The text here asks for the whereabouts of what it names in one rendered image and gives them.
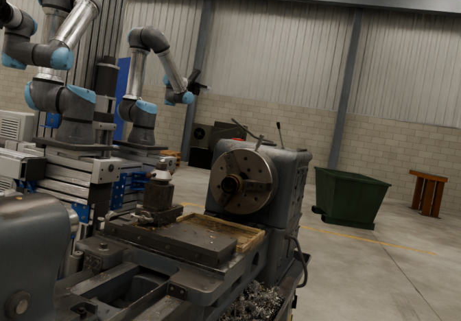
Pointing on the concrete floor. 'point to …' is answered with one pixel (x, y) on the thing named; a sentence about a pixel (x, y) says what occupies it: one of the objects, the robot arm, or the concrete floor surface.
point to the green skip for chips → (348, 197)
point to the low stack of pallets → (173, 156)
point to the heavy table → (428, 193)
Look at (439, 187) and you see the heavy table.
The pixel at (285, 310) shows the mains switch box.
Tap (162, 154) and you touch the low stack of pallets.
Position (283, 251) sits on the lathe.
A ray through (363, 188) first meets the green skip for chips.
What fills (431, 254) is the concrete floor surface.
